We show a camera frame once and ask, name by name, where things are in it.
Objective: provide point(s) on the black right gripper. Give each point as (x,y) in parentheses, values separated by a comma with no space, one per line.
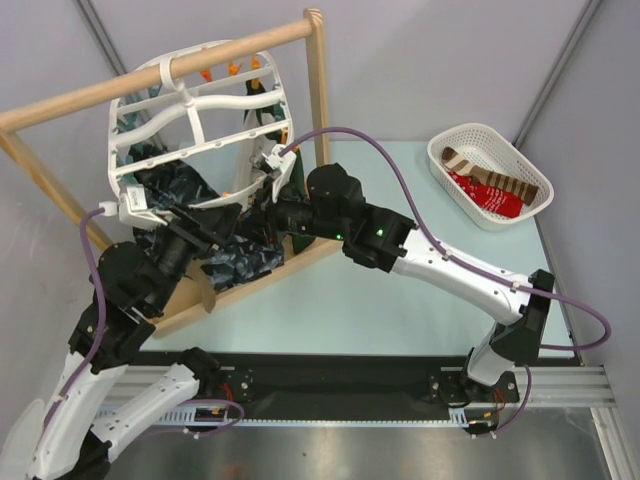
(276,211)

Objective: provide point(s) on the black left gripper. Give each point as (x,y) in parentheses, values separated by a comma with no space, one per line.
(215,222)

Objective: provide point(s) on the white plastic clip hanger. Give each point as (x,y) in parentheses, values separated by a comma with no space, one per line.
(216,166)

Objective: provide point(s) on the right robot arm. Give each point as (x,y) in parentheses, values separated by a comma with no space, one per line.
(334,208)

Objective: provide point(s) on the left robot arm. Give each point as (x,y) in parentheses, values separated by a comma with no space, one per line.
(130,289)

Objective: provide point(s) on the dark leaf-print shorts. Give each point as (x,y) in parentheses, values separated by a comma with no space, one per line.
(228,259)

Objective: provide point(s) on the green and white t-shirt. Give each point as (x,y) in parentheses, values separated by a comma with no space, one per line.
(247,171)

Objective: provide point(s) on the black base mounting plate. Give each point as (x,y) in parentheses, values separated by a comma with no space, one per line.
(250,378)

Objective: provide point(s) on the white perforated plastic basket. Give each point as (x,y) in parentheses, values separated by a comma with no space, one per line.
(485,147)

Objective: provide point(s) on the wooden clothes rack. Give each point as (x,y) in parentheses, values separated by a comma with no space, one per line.
(236,74)

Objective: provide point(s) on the red patterned sock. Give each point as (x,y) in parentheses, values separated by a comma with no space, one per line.
(488,198)

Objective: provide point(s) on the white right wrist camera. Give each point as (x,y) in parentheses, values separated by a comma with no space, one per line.
(276,168)

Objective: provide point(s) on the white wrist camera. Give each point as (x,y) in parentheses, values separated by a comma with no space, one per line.
(131,209)
(276,168)

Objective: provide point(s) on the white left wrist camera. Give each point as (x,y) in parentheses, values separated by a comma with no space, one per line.
(131,209)

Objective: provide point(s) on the aluminium frame rail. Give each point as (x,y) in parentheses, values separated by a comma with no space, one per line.
(548,385)

